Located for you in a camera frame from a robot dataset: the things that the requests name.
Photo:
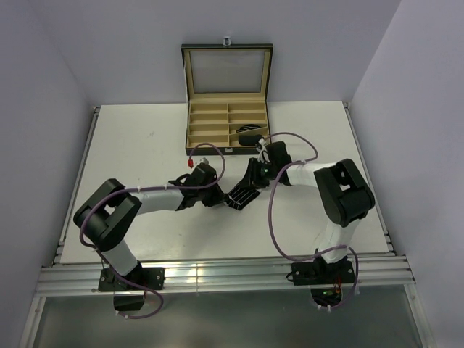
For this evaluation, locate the plain black sock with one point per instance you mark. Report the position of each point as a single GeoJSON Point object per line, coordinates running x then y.
{"type": "Point", "coordinates": [249, 140]}

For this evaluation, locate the black compartment box beige lining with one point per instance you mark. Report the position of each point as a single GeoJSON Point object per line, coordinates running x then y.
{"type": "Point", "coordinates": [226, 87]}

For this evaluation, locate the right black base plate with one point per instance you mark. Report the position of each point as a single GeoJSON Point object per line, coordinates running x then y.
{"type": "Point", "coordinates": [319, 272]}

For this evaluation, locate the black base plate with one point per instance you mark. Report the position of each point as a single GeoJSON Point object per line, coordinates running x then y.
{"type": "Point", "coordinates": [319, 272]}
{"type": "Point", "coordinates": [152, 278]}

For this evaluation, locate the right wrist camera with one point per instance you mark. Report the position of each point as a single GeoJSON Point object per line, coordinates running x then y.
{"type": "Point", "coordinates": [273, 153]}

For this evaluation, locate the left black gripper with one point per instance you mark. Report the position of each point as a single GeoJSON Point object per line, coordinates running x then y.
{"type": "Point", "coordinates": [217, 197]}

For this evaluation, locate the aluminium rail frame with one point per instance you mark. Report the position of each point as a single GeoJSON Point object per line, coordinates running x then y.
{"type": "Point", "coordinates": [201, 249]}

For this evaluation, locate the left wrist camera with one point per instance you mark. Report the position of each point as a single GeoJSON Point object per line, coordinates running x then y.
{"type": "Point", "coordinates": [202, 171]}

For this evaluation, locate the striped sock with white toe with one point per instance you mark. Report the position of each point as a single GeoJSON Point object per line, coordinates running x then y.
{"type": "Point", "coordinates": [239, 197]}

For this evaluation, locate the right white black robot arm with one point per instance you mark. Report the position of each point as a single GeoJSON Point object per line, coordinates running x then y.
{"type": "Point", "coordinates": [345, 196]}

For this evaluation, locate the black sock thin white stripes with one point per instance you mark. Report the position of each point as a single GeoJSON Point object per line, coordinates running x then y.
{"type": "Point", "coordinates": [248, 127]}

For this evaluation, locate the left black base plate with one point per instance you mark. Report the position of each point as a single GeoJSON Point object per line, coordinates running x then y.
{"type": "Point", "coordinates": [152, 278]}

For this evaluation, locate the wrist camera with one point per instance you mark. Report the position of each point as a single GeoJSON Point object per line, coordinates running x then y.
{"type": "Point", "coordinates": [202, 171]}
{"type": "Point", "coordinates": [273, 153]}

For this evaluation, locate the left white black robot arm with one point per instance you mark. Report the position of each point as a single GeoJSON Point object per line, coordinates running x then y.
{"type": "Point", "coordinates": [108, 214]}

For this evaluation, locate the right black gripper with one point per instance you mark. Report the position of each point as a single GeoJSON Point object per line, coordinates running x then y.
{"type": "Point", "coordinates": [251, 178]}

